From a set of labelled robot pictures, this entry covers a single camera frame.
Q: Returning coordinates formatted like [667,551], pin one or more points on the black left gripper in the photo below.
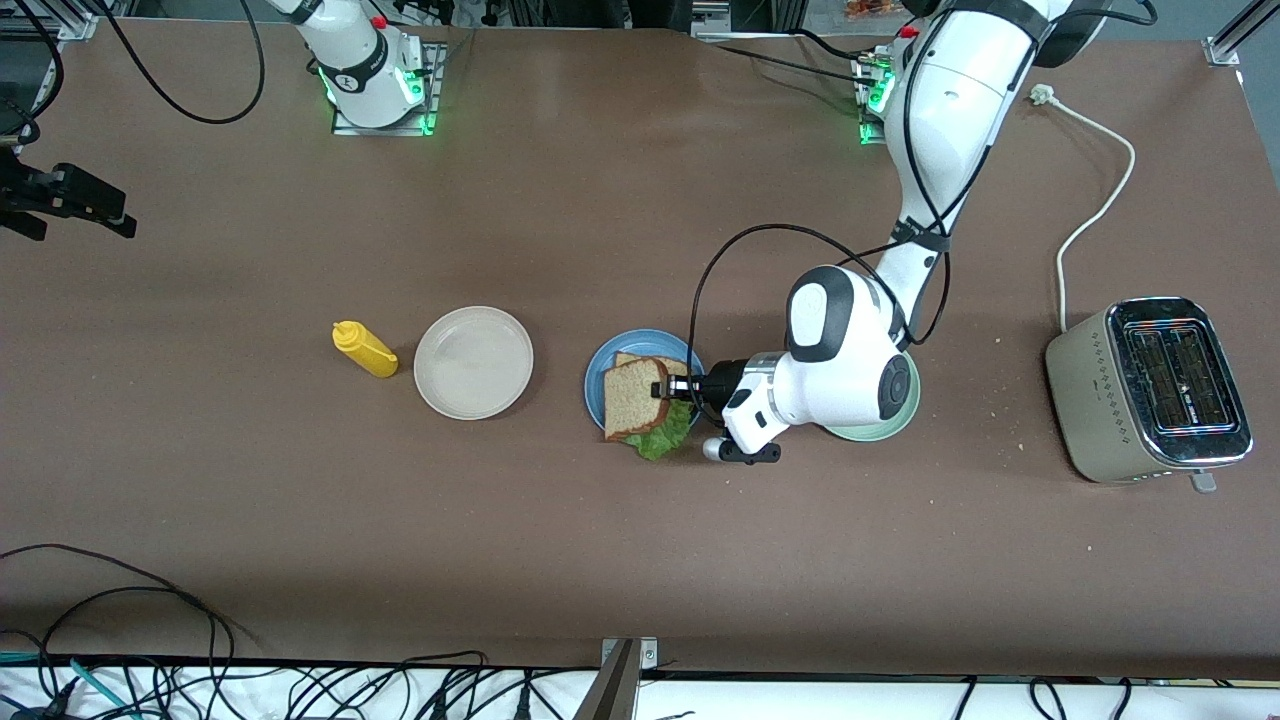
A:
[719,384]

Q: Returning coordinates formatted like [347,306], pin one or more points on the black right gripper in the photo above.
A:
[62,191]

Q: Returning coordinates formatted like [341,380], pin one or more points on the brown bread slice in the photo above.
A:
[645,358]
[632,400]

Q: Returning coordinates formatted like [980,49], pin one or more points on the green lettuce leaf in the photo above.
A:
[660,438]

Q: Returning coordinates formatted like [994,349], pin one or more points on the yellow mustard squeeze bottle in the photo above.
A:
[365,350]

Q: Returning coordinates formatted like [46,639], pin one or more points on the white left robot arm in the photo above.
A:
[930,150]

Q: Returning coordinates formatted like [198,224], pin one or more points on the blue round plate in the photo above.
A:
[598,375]

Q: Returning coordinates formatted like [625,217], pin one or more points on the beige round plate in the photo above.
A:
[473,362]

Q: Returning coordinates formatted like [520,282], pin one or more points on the green round plate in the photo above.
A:
[900,425]

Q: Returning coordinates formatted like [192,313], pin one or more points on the beige chrome toaster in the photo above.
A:
[1095,400]

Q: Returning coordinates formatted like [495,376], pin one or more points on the orange packet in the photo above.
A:
[870,8]

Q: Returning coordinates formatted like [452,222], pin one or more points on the aluminium frame profile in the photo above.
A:
[70,20]
[1225,48]

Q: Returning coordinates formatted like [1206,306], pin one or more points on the metal table edge bracket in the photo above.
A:
[630,652]

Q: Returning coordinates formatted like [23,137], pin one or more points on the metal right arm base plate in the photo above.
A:
[385,131]

